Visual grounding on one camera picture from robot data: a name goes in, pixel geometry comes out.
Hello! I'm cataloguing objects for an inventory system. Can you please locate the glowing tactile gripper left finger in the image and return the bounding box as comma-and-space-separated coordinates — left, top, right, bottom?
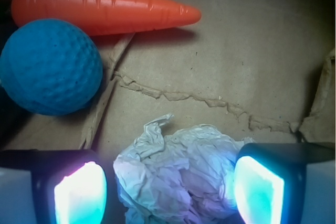
1, 150, 107, 223

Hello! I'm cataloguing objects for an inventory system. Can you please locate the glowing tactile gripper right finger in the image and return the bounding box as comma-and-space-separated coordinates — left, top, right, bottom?
234, 142, 335, 223

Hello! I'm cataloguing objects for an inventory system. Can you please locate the white paper ball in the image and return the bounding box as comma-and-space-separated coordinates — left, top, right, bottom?
113, 114, 253, 223

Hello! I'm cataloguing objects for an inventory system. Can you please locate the blue dimpled foam ball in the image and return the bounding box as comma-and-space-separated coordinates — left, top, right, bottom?
1, 19, 103, 116

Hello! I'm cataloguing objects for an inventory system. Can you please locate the brown paper bag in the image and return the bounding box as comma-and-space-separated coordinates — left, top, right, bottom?
0, 0, 336, 224

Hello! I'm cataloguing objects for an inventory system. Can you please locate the orange plastic toy carrot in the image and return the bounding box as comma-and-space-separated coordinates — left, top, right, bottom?
10, 0, 202, 36

